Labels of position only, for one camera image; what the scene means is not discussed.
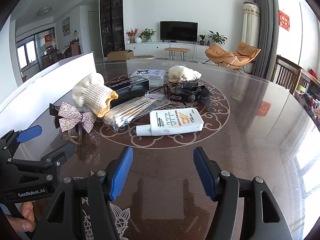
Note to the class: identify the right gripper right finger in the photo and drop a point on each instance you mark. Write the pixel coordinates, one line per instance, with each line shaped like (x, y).
(221, 187)

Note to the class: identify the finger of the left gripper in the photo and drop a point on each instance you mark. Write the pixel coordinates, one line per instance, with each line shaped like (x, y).
(28, 134)

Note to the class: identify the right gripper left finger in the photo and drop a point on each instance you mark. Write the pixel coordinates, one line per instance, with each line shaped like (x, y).
(103, 187)

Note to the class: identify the sparkly pink bow clip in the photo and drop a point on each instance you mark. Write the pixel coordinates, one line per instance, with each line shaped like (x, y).
(67, 116)

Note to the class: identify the cream knit glove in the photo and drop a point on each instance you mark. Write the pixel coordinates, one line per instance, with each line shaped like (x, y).
(92, 92)
(181, 73)

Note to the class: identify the cotton swab bag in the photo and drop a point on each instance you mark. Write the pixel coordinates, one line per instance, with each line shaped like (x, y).
(125, 113)

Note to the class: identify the white sunscreen bottle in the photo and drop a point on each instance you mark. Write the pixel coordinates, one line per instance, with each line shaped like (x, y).
(171, 122)

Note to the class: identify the black odor bar box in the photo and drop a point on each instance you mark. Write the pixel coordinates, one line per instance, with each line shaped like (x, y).
(128, 88)

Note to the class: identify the dark tulle flower hairclip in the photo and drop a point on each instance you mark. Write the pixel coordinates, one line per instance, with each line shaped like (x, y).
(188, 92)

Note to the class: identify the black rimmed glasses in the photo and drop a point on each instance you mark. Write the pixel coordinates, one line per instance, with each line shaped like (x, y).
(167, 91)

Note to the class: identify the clear plastic cartoon box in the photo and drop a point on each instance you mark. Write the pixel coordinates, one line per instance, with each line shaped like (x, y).
(156, 77)

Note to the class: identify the person's left hand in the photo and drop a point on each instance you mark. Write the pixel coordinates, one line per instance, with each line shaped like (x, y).
(25, 224)

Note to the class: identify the white cardboard storage box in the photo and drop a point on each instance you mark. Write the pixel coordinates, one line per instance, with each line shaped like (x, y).
(26, 103)

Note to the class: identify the brown cardboard box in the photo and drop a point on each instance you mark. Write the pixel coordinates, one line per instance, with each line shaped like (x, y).
(120, 55)

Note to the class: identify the dark wooden dining chair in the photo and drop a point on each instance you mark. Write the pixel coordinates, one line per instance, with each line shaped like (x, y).
(293, 77)

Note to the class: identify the orange lounge chair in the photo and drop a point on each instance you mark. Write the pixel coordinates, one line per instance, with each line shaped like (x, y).
(244, 55)

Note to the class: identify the red flower vase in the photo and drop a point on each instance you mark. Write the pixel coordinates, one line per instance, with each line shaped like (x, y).
(132, 34)

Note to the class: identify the white tv cabinet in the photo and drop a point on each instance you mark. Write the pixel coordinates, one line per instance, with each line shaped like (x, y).
(157, 49)

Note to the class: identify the orange wooden bench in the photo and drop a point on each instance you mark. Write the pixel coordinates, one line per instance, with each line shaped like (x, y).
(172, 51)

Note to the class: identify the green potted plant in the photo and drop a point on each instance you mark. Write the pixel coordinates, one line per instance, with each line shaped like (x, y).
(147, 34)

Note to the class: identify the black display shelf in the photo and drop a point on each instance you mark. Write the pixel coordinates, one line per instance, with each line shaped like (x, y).
(111, 26)

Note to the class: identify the green plant right of tv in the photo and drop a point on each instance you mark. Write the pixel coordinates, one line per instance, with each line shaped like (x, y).
(217, 38)

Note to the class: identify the standing air conditioner cover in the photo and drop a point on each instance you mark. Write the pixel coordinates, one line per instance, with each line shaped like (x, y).
(251, 24)

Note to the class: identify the black flat television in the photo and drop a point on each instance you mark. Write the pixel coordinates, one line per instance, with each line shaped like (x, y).
(178, 31)

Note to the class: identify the red paper window decoration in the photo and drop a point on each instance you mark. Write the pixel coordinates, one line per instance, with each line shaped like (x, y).
(284, 20)

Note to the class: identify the grey curtain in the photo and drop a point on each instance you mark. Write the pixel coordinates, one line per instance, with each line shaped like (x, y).
(268, 38)

